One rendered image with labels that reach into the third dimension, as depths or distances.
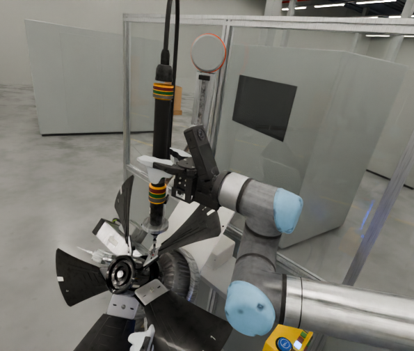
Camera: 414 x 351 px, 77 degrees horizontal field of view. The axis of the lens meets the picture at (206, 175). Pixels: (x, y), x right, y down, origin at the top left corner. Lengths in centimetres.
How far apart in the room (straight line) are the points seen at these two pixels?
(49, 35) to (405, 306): 588
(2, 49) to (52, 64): 674
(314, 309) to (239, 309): 11
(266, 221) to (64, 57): 566
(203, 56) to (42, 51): 487
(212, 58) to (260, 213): 90
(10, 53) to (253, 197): 1232
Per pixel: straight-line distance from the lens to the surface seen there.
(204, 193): 57
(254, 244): 52
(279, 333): 104
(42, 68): 596
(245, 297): 42
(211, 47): 126
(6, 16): 1259
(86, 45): 600
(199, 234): 79
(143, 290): 90
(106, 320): 97
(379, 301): 48
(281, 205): 48
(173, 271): 98
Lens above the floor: 187
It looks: 24 degrees down
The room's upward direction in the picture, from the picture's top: 8 degrees clockwise
